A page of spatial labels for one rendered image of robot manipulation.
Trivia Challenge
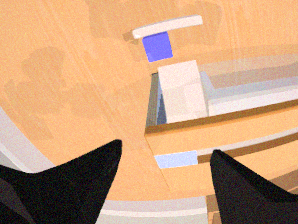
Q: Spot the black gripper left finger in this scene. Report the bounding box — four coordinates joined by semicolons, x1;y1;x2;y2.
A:
0;139;122;224

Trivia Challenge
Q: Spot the small blue block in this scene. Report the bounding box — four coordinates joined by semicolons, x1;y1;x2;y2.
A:
142;31;173;61

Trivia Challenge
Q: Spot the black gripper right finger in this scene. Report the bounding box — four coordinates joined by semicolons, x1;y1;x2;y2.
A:
209;149;298;224

